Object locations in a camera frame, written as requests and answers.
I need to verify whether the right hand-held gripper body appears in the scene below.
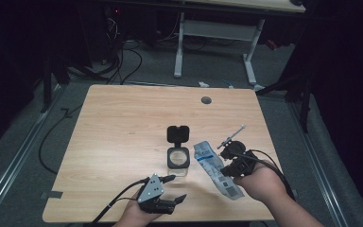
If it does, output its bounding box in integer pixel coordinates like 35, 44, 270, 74
216, 124, 260, 179

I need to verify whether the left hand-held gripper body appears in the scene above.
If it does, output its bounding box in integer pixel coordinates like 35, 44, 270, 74
137, 172, 176, 216

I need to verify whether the white and blue pouch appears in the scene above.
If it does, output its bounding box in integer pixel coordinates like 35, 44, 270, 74
193, 140, 245, 201

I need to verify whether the clear jar with black lid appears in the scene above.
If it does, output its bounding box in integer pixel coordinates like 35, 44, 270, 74
165, 125, 191, 178

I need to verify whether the person's right hand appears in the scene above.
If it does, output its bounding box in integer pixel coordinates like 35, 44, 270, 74
233, 161, 288, 203

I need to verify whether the person's left hand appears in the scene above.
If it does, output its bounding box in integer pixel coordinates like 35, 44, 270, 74
114, 192, 164, 227

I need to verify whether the black metal stand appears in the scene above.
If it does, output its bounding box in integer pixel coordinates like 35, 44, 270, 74
256, 72, 313, 133
41, 56, 72, 114

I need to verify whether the grey tape strip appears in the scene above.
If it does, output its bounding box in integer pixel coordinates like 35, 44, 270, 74
41, 190, 63, 201

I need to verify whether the left hand-held gripper cable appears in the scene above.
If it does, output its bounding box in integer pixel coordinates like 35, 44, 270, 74
88, 178, 150, 227

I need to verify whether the hand-held gripper cable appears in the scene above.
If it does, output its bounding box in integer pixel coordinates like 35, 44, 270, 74
228, 148, 297, 201
88, 178, 150, 227

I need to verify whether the right hand-held gripper cable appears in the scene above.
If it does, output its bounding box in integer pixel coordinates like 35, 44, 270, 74
228, 148, 297, 201

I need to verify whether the metal floor rail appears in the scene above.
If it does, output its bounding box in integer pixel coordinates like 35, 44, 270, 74
287, 100, 349, 227
0, 84, 65, 218

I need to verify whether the black floor cable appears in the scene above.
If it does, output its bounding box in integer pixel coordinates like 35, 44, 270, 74
38, 105, 83, 175

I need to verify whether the looped black cable bundle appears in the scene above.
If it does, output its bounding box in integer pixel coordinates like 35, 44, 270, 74
105, 41, 144, 85

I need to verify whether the white frame desk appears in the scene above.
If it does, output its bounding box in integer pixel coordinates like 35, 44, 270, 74
173, 0, 306, 86

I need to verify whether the white cable bundle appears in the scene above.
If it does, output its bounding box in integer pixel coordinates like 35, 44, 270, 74
108, 17, 121, 41

